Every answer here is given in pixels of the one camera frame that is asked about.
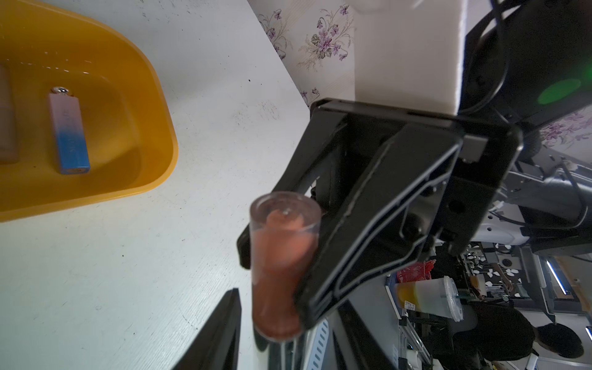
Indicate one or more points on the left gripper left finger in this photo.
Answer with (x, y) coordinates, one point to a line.
(216, 346)

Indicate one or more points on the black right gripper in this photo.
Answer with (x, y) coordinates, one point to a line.
(364, 190)

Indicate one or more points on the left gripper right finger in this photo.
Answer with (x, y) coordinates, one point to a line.
(357, 349)

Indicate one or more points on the red white lipstick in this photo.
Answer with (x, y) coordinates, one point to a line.
(283, 235)

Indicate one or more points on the yellow storage tray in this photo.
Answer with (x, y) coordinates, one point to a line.
(129, 133)

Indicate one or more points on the blue lipstick tube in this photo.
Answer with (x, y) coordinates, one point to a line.
(67, 125)

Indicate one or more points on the rose gold lipstick tube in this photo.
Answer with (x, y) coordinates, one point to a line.
(9, 142)

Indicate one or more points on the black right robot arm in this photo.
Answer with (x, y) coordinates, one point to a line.
(420, 57)

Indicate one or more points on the plastic drink cup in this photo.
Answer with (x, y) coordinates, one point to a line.
(438, 297)

